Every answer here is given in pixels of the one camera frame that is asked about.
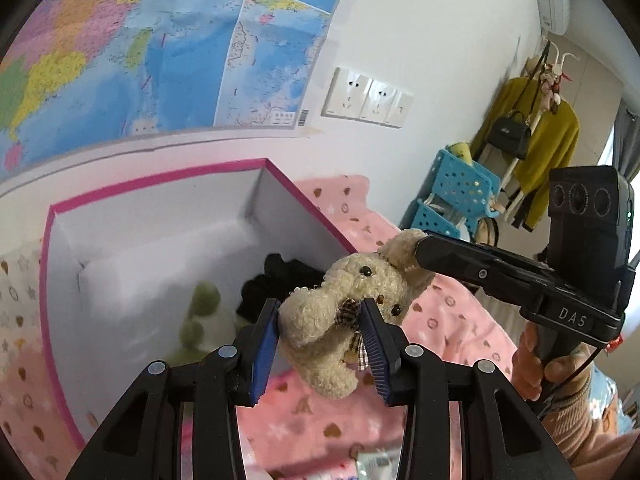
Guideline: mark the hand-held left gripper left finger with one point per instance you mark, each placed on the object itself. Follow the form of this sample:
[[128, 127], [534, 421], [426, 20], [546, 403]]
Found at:
[[265, 352]]

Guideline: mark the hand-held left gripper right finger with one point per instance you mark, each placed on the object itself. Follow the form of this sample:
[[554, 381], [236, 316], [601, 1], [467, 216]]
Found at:
[[372, 347]]

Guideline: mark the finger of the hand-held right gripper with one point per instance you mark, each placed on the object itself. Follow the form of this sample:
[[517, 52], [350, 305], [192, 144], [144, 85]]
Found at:
[[465, 265]]

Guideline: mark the beige teddy bear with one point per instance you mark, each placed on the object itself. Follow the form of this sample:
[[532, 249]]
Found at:
[[320, 310]]

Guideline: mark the pink cardboard box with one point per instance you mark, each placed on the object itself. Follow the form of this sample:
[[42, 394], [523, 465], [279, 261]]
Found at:
[[150, 220]]

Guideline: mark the person's right forearm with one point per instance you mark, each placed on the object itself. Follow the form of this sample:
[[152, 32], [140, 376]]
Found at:
[[590, 430]]

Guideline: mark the person's right hand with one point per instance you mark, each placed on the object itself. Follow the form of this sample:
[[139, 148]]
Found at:
[[530, 365]]

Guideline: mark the beige round item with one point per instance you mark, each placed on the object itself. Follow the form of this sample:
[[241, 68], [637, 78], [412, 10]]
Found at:
[[487, 232]]

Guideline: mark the blue perforated basket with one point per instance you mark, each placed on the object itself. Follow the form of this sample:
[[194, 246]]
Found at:
[[430, 220], [460, 180]]

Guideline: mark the pink printed blanket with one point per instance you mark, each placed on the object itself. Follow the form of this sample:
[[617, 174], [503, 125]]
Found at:
[[450, 320]]

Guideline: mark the black cloth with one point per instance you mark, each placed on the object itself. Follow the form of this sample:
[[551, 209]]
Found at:
[[280, 280]]

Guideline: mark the green plush toy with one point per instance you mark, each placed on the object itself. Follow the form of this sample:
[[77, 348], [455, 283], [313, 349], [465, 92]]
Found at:
[[202, 305]]

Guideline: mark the yellow sweater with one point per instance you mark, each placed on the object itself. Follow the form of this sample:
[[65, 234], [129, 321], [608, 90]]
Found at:
[[550, 150]]

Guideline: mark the red printed packet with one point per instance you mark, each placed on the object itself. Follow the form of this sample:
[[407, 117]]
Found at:
[[615, 345]]

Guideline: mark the white coat rack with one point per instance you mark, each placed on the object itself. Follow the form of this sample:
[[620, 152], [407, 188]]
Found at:
[[520, 155]]

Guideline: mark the grey curtain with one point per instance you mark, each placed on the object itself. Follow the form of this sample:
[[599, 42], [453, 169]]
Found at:
[[625, 135]]

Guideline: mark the yellow-green item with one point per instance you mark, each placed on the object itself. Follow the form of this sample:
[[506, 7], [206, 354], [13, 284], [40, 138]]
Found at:
[[460, 152]]

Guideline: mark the clear plastic packet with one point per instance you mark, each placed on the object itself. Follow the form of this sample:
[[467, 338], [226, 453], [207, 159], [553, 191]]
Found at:
[[377, 467]]

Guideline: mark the black handbag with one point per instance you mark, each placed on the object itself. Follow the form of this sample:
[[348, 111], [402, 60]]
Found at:
[[510, 135]]

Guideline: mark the hanging doll ornament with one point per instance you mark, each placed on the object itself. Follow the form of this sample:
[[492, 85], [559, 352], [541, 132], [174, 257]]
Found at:
[[550, 85]]

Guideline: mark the blue printed cloth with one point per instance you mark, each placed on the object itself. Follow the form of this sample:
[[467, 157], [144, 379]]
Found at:
[[612, 400]]

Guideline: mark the white wall switch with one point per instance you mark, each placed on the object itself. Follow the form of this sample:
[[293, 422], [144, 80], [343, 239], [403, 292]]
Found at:
[[400, 110]]

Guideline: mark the white wall socket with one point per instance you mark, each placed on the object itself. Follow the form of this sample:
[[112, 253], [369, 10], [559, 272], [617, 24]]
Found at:
[[381, 101], [347, 91]]

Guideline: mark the wall map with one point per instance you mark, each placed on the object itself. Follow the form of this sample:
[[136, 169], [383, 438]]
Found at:
[[125, 45]]

